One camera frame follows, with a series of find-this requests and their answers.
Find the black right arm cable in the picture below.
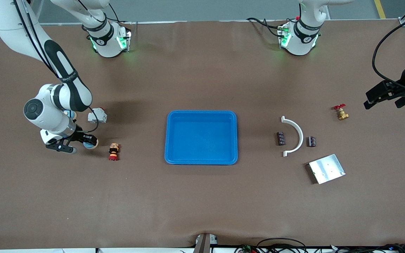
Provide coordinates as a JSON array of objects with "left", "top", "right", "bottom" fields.
[{"left": 13, "top": 0, "right": 99, "bottom": 134}]

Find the grey metal mounting bracket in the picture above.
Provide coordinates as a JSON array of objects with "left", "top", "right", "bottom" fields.
[{"left": 193, "top": 233, "right": 219, "bottom": 253}]

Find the brown table cover mat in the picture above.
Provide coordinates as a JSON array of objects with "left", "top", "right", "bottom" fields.
[{"left": 0, "top": 19, "right": 405, "bottom": 250}]

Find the black cable bundle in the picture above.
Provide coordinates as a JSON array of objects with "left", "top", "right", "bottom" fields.
[{"left": 329, "top": 243, "right": 405, "bottom": 253}]

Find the black base power cable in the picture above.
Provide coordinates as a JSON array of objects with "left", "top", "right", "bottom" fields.
[{"left": 246, "top": 17, "right": 287, "bottom": 38}]

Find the blue plastic tray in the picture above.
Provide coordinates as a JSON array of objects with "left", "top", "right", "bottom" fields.
[{"left": 164, "top": 110, "right": 238, "bottom": 165}]

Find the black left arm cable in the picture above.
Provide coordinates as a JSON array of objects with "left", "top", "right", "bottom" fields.
[{"left": 372, "top": 18, "right": 405, "bottom": 92}]

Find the brass valve red handle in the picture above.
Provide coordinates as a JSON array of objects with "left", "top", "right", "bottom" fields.
[{"left": 333, "top": 104, "right": 349, "bottom": 121}]

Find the white curved plastic bracket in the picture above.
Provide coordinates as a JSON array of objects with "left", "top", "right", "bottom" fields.
[{"left": 281, "top": 116, "right": 304, "bottom": 157}]

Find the orange red stacked push button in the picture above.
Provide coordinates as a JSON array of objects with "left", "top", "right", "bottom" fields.
[{"left": 108, "top": 143, "right": 120, "bottom": 162}]

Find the silver metal plate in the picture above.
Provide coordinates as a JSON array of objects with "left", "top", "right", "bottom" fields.
[{"left": 308, "top": 154, "right": 346, "bottom": 184}]

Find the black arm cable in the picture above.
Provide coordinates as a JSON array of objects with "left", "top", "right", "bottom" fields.
[
  {"left": 372, "top": 18, "right": 405, "bottom": 92},
  {"left": 13, "top": 0, "right": 99, "bottom": 134}
]

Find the white circuit breaker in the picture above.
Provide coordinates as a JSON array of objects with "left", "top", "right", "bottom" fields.
[{"left": 88, "top": 107, "right": 108, "bottom": 124}]

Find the black cable loop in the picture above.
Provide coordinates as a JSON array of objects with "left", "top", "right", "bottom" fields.
[{"left": 257, "top": 238, "right": 307, "bottom": 253}]

